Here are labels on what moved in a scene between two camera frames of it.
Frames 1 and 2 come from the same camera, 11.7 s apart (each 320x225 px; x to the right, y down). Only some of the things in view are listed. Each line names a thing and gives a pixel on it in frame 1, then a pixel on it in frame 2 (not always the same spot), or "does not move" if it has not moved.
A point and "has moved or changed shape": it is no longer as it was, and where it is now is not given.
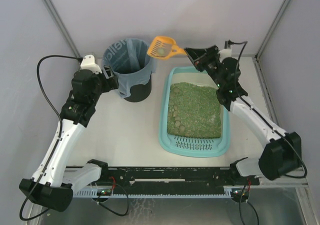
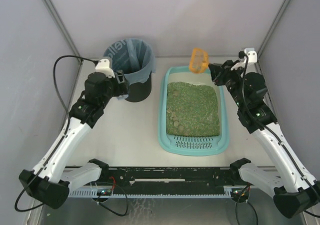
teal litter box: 184,146 does not move
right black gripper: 202,59 -> 216,73
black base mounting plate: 171,180 does not move
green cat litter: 194,111 does not move
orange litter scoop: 163,47 has moved or changed shape
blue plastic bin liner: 130,62 does not move
